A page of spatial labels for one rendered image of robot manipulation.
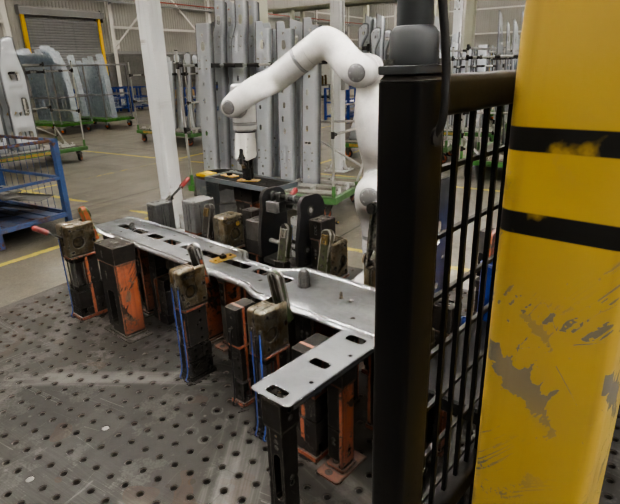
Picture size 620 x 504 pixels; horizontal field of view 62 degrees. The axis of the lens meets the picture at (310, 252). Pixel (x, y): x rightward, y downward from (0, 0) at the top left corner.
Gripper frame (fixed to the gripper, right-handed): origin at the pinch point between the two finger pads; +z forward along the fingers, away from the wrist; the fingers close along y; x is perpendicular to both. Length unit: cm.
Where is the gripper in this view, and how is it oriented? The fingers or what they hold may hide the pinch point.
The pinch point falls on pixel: (248, 173)
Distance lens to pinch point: 193.7
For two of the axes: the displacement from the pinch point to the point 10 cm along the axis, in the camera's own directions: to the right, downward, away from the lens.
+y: -2.8, 3.4, -9.0
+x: 9.6, 0.7, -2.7
